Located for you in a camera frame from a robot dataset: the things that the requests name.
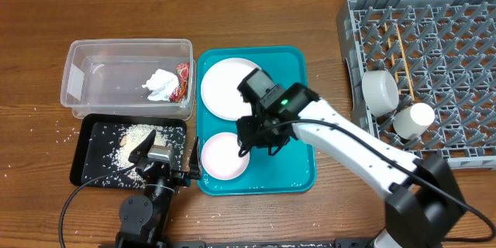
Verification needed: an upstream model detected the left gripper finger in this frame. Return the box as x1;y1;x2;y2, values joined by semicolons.
188;136;202;181
128;129;157;164

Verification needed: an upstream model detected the pink bowl with rice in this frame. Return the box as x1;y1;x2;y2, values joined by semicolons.
201;132;250;181

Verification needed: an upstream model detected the white round plate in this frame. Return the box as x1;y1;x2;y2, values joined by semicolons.
201;57;260;121

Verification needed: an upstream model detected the red snack wrapper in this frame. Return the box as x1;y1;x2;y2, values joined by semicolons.
170;63;190;103

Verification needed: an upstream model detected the white tissue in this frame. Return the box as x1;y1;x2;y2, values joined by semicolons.
142;69;179;102

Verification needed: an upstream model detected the grey-white bowl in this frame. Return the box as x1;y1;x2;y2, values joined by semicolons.
362;71;399;117

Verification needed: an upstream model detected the white paper cup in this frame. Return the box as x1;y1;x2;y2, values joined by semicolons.
393;103;435;140

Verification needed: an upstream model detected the wooden chopstick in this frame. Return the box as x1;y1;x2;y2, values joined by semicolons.
394;23;415;102
383;22;401;84

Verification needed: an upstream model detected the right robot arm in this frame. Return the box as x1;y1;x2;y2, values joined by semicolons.
236;69;466;247

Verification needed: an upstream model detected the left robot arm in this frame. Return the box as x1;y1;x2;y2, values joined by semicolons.
115;131;202;247

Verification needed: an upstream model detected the grey dishwasher rack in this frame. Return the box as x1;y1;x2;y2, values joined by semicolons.
336;0;495;169

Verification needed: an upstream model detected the pile of spilled rice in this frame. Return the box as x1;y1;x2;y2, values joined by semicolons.
111;124;171;171

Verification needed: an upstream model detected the teal plastic tray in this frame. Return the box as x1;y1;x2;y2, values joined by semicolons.
196;46;317;196

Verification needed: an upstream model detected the black square tray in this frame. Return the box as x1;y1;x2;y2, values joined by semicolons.
70;114;187;190

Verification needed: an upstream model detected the clear plastic bin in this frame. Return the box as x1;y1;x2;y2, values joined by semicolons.
60;38;196;120

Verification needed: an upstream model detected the black cable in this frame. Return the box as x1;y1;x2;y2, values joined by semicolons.
57;164;139;248

